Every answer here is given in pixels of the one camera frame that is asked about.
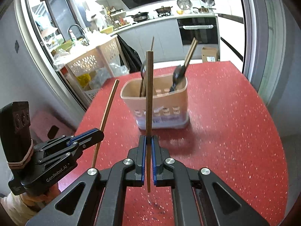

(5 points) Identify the black wok on stove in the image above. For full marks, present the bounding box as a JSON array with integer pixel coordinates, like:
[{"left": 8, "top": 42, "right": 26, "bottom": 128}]
[{"left": 127, "top": 12, "right": 149, "bottom": 22}]

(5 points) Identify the cardboard box on floor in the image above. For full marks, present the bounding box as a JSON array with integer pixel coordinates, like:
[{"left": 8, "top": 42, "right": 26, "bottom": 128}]
[{"left": 201, "top": 47, "right": 218, "bottom": 62}]

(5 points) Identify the person right hand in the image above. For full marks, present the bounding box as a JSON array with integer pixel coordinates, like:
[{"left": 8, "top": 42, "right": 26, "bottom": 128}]
[{"left": 20, "top": 183, "right": 61, "bottom": 210}]

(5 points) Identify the pink stool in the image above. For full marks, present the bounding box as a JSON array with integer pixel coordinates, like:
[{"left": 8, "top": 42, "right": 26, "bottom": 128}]
[{"left": 30, "top": 111, "right": 74, "bottom": 142}]

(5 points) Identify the beige utensil holder caddy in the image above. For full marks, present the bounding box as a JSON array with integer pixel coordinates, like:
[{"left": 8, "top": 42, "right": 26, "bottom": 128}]
[{"left": 120, "top": 74, "right": 189, "bottom": 130}]

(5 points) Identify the built-in black oven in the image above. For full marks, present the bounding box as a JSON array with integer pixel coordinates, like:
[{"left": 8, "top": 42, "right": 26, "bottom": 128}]
[{"left": 177, "top": 17, "right": 218, "bottom": 45}]

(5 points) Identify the bamboo chopstick pair member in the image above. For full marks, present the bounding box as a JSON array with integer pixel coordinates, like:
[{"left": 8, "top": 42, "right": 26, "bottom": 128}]
[{"left": 145, "top": 50, "right": 154, "bottom": 193}]

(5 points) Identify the beige perforated storage cart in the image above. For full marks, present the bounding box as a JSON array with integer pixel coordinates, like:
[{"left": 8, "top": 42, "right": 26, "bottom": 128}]
[{"left": 55, "top": 36, "right": 123, "bottom": 102}]

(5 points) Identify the black handled steel spoon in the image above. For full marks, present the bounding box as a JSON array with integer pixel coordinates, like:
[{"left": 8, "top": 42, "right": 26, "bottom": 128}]
[{"left": 139, "top": 61, "right": 147, "bottom": 97}]

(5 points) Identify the black kitchen faucet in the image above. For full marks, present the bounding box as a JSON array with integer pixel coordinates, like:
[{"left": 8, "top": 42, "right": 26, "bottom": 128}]
[{"left": 67, "top": 24, "right": 90, "bottom": 46}]

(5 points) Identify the dark handled metal spoon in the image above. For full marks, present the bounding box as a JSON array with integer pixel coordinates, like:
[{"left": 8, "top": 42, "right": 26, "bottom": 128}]
[{"left": 169, "top": 65, "right": 186, "bottom": 92}]

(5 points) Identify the long bamboo chopstick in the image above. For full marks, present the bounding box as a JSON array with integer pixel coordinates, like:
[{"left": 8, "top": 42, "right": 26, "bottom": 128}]
[{"left": 145, "top": 37, "right": 154, "bottom": 97}]

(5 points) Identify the pot with lid on stove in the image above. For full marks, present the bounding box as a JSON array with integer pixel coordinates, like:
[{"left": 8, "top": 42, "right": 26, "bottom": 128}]
[{"left": 155, "top": 6, "right": 172, "bottom": 17}]

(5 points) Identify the black hanging cloth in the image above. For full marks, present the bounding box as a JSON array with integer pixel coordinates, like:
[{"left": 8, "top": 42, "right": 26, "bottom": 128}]
[{"left": 117, "top": 35, "right": 142, "bottom": 73}]

